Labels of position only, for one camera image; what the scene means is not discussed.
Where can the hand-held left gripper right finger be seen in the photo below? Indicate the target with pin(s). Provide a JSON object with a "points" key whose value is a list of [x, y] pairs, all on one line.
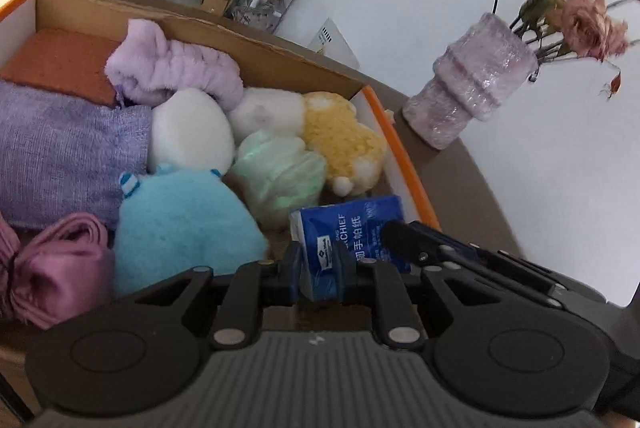
{"points": [[347, 273]]}

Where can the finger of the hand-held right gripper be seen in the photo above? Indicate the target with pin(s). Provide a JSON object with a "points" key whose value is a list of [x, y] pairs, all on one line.
{"points": [[435, 243]]}

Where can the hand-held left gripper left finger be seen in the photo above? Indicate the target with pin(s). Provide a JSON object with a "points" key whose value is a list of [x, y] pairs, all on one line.
{"points": [[292, 275]]}

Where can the blue tissue pack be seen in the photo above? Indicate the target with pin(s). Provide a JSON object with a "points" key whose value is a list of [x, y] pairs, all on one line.
{"points": [[350, 228]]}

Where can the pale green plush toy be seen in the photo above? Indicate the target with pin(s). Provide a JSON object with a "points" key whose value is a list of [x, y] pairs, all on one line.
{"points": [[275, 178]]}

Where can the light blue plush toy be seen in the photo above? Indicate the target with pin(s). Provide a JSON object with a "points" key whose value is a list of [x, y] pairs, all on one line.
{"points": [[180, 228]]}

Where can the white and yellow plush toy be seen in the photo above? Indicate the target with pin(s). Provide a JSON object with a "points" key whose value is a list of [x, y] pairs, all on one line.
{"points": [[340, 137]]}

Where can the white round plush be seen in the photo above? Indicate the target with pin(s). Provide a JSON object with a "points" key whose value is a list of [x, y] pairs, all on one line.
{"points": [[190, 132]]}

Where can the printed cardboard box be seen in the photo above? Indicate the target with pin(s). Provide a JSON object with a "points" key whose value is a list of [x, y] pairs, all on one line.
{"points": [[280, 52]]}

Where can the mauve satin scrunchie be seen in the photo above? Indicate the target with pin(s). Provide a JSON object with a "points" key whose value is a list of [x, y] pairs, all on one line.
{"points": [[60, 273]]}

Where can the fluffy purple headband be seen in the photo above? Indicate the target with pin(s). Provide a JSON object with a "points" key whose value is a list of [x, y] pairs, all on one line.
{"points": [[175, 67]]}

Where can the lavender cloth pouch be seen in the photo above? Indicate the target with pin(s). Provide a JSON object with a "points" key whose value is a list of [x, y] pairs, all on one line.
{"points": [[60, 142]]}

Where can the pink layered sponge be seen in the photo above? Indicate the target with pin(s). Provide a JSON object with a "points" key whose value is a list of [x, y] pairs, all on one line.
{"points": [[60, 62]]}

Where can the purple ribbed vase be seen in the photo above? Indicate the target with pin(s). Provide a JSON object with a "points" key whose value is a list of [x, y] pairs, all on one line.
{"points": [[470, 77]]}

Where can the dried pink roses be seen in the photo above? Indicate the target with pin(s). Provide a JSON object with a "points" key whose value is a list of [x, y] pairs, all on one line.
{"points": [[590, 27]]}

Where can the small cardboard box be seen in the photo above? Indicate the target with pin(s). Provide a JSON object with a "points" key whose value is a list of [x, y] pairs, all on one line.
{"points": [[216, 0]]}

